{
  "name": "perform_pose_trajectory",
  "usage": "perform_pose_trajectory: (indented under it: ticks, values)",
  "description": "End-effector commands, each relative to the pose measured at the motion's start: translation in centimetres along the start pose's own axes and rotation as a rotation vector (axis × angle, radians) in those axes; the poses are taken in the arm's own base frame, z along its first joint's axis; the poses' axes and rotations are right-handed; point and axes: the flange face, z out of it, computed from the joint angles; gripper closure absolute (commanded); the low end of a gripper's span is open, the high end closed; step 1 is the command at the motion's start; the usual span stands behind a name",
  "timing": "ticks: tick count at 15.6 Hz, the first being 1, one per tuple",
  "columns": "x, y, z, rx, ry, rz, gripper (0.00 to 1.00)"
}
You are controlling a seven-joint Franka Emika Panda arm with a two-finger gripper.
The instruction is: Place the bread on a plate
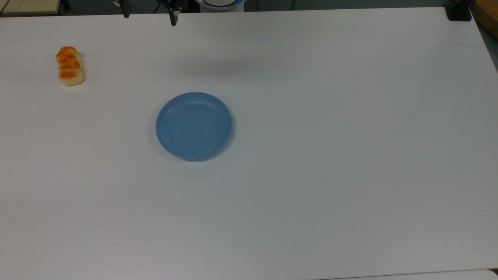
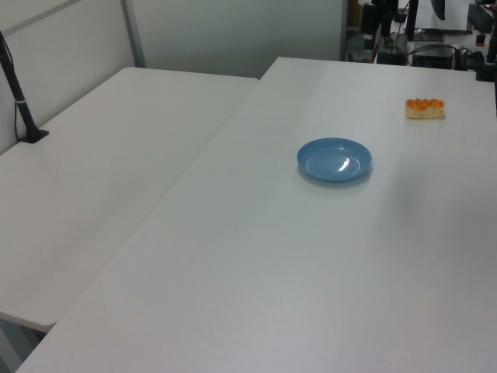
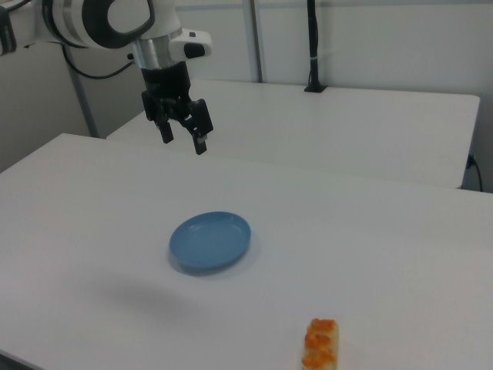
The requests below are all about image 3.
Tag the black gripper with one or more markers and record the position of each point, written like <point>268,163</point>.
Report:
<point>165,83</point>

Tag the orange glazed bread loaf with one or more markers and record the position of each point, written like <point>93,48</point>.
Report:
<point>319,347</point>

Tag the blue round plate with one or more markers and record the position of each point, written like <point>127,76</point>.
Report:
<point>210,241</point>

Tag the grey metal frame post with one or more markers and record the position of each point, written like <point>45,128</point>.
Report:
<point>85,104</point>
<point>259,38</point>

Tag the black camera stand pole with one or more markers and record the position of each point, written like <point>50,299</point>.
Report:
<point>314,38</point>

